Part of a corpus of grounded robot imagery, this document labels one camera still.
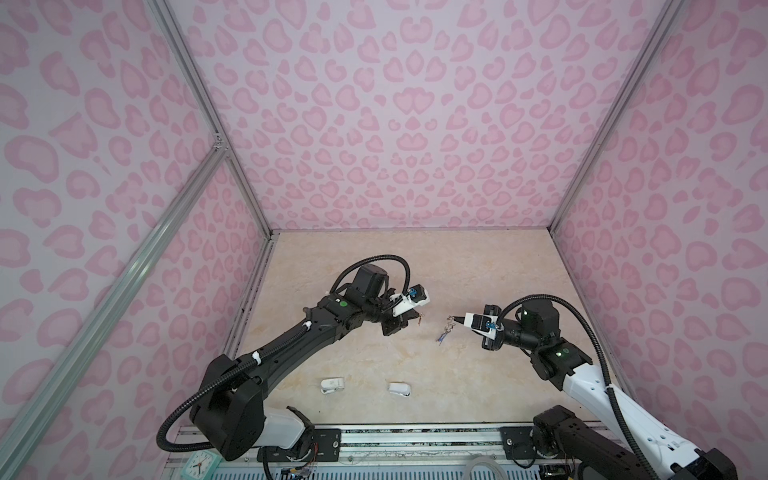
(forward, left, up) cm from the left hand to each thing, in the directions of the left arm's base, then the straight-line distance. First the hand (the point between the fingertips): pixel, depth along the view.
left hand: (416, 307), depth 77 cm
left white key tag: (-14, +23, -15) cm, 31 cm away
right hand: (-4, -11, +3) cm, 11 cm away
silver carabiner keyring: (-5, -8, +1) cm, 9 cm away
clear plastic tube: (-31, -15, -17) cm, 39 cm away
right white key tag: (-15, +5, -16) cm, 23 cm away
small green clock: (-31, +51, -15) cm, 62 cm away
